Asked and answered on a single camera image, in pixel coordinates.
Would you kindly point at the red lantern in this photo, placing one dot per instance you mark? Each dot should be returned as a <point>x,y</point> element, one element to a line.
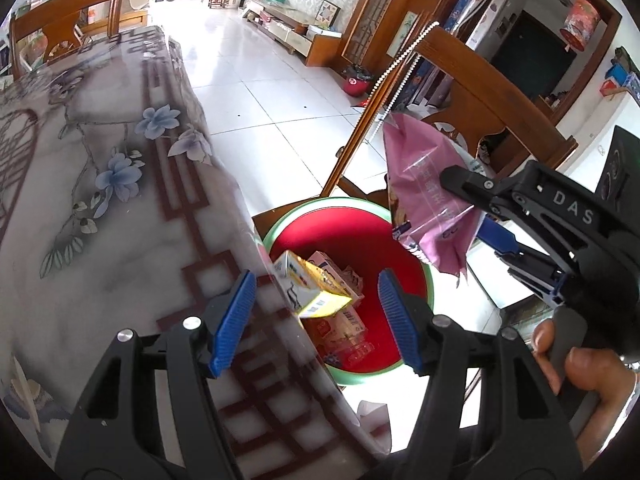
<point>580,22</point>

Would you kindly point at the white paper piece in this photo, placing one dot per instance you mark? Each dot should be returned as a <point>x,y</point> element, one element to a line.
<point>375,420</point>

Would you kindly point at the blue printed poster board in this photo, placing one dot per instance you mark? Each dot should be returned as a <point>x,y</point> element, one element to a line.
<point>475,0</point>

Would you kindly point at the yellow drink carton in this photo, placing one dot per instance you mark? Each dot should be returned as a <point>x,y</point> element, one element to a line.
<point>310,285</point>

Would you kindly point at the wooden chair with carved back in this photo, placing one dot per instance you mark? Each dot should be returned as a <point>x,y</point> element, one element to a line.
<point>475,90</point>

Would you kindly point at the wooden dining chair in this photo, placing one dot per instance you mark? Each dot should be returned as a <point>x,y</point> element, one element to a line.
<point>65,10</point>

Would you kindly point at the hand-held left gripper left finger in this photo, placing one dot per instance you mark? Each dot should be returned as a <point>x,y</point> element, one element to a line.
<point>235,320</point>

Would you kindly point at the dark entrance door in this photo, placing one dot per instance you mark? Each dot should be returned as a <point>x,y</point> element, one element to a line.
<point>530,55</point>

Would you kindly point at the small framed star picture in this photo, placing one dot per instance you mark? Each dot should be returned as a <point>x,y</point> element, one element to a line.
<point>329,14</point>

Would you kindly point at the person's right hand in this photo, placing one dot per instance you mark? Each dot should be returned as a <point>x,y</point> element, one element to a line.
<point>600,375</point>

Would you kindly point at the floral wall picture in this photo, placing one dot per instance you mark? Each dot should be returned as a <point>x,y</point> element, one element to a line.
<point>404,32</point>

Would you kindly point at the red basin with green rim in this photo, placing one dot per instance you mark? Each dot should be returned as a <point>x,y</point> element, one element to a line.
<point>360,240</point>

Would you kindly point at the pink plastic bag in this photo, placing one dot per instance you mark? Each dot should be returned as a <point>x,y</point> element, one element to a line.
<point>425,185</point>

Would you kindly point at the wooden television cabinet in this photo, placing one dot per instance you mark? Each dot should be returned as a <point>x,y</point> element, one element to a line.
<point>320,45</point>

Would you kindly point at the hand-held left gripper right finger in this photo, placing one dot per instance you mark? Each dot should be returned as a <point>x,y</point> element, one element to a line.
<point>397,320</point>

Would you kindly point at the red floor bin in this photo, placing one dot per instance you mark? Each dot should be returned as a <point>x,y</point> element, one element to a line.
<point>356,85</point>

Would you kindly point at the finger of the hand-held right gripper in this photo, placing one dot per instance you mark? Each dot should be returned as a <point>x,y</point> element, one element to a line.
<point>495,237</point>
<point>465,180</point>

